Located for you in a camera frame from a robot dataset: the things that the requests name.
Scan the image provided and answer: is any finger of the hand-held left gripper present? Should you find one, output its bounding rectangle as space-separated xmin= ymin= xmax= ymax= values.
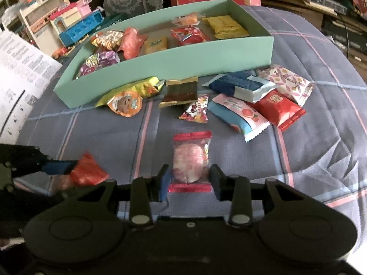
xmin=37 ymin=155 xmax=78 ymax=176

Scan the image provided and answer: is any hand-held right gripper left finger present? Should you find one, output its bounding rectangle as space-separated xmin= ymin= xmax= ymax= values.
xmin=76 ymin=164 xmax=172 ymax=226

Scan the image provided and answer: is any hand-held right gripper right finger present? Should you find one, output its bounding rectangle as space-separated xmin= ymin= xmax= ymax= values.
xmin=210 ymin=164 xmax=291 ymax=226

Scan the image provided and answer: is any glossy red snack packet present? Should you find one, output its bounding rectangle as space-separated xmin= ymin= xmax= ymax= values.
xmin=70 ymin=153 xmax=110 ymax=186

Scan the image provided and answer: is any clear pink candy packet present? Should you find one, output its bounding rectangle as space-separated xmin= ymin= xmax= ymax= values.
xmin=169 ymin=131 xmax=213 ymax=193

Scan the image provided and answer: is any pink blue snack packet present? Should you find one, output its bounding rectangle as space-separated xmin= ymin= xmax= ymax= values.
xmin=207 ymin=93 xmax=271 ymax=143

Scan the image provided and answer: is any small red white candy packet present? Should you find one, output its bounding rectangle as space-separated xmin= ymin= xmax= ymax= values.
xmin=178 ymin=94 xmax=209 ymax=124

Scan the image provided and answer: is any orange jelly cup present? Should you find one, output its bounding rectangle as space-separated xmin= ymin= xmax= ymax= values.
xmin=107 ymin=91 xmax=143 ymax=117

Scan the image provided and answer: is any brown gold snack packet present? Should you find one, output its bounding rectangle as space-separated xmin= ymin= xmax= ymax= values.
xmin=158 ymin=76 xmax=199 ymax=109

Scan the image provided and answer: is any yellow green snack packet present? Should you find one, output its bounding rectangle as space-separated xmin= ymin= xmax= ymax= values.
xmin=95 ymin=76 xmax=166 ymax=107

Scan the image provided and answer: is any red packet with gold emblem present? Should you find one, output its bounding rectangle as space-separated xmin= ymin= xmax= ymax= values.
xmin=248 ymin=89 xmax=307 ymax=132

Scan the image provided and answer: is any navy blue snack packet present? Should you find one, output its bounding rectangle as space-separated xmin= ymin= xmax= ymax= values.
xmin=202 ymin=73 xmax=278 ymax=103

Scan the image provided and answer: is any purple foil candy packet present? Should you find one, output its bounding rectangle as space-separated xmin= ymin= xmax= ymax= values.
xmin=76 ymin=51 xmax=121 ymax=78

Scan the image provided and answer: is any mint green cardboard box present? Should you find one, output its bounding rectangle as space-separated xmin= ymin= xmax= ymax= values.
xmin=53 ymin=0 xmax=274 ymax=109

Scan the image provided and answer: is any white pink floral packet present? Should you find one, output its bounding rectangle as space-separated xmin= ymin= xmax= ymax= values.
xmin=257 ymin=64 xmax=315 ymax=107

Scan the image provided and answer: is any yellow packet with green logo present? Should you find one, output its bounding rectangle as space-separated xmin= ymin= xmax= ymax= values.
xmin=143 ymin=37 xmax=169 ymax=54

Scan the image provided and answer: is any orange noodle snack bag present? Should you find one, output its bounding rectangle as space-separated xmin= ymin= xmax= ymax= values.
xmin=91 ymin=30 xmax=125 ymax=51

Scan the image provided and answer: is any orange red snack packet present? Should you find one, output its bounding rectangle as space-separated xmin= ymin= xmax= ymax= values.
xmin=123 ymin=28 xmax=148 ymax=61

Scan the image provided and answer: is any red rainbow candy packet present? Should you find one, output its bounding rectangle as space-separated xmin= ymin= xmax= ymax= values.
xmin=171 ymin=26 xmax=210 ymax=46

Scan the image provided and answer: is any mustard yellow snack packet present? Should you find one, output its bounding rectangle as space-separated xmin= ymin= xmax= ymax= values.
xmin=202 ymin=15 xmax=249 ymax=40

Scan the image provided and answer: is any orange clear snack packet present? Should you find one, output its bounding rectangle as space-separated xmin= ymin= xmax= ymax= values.
xmin=172 ymin=12 xmax=206 ymax=28

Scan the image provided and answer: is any printed white paper sheet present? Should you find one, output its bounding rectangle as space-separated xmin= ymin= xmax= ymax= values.
xmin=0 ymin=30 xmax=63 ymax=147

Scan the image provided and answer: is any plaid blanket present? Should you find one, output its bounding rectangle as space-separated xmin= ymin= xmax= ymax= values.
xmin=16 ymin=5 xmax=367 ymax=267

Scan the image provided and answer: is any blue toy rack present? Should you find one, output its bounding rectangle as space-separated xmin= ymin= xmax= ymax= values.
xmin=59 ymin=8 xmax=104 ymax=48

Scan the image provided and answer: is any pastel toy kitchen playset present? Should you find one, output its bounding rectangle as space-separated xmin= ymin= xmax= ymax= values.
xmin=19 ymin=0 xmax=93 ymax=50

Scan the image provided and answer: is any green toy box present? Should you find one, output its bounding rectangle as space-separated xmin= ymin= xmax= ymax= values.
xmin=103 ymin=13 xmax=129 ymax=28

